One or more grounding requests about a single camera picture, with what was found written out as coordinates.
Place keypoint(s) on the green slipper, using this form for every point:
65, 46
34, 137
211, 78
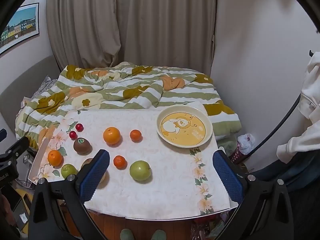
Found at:
127, 235
158, 235

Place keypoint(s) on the brownish yellow apple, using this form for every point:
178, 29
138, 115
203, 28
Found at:
86, 163

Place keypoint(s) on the grey patterned bedsheet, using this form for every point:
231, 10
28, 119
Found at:
46, 83

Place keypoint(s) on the yellow box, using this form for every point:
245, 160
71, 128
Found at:
25, 200

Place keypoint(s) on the white hoodie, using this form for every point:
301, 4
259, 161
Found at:
310, 100

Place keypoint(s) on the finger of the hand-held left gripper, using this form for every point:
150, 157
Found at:
15, 150
2, 134

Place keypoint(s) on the green striped floral blanket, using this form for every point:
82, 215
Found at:
140, 85

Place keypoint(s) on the small green apple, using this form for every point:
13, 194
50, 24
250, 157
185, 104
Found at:
68, 171

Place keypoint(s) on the white plastic bag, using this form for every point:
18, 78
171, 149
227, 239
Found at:
246, 141

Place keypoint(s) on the dark blue garment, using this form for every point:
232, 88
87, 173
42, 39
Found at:
300, 172

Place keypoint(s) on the cream plate with duck print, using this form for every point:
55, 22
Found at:
185, 127

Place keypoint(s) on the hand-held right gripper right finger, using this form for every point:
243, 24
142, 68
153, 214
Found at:
227, 175

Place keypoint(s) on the large green apple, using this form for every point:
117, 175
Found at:
140, 170

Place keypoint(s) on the small mandarin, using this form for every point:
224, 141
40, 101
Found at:
119, 161
136, 135

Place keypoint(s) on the green cloth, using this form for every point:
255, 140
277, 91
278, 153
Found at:
226, 143

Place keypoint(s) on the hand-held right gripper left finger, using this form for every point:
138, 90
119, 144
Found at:
96, 172

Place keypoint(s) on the white floral tablecloth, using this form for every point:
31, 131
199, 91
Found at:
155, 192

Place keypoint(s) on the beige curtain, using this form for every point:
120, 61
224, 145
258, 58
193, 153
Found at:
150, 25

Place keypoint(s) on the framed wall poster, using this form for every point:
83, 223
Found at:
20, 27

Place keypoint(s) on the brown kiwi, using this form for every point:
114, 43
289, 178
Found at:
82, 147

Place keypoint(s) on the orange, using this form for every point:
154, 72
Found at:
111, 135
55, 158

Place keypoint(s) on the red cherry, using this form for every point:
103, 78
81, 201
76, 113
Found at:
73, 135
79, 127

